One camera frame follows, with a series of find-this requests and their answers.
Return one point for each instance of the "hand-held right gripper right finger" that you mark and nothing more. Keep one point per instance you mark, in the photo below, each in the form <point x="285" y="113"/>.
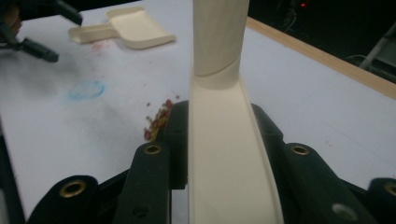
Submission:
<point x="269" y="133"/>

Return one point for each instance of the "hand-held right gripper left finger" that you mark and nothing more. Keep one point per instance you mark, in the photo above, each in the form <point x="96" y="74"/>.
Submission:
<point x="179" y="140"/>

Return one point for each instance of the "red and green beans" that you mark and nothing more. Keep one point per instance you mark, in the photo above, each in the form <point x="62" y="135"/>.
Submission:
<point x="160" y="119"/>

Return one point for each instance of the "cream brush with grey bristles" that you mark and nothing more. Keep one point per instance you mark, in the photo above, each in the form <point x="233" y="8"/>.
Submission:
<point x="224" y="140"/>

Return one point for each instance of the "cream plastic dustpan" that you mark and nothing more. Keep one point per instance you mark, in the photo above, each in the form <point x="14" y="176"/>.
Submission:
<point x="137" y="26"/>

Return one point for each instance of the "grey metal stand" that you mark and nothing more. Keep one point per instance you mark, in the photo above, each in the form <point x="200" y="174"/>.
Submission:
<point x="378" y="46"/>

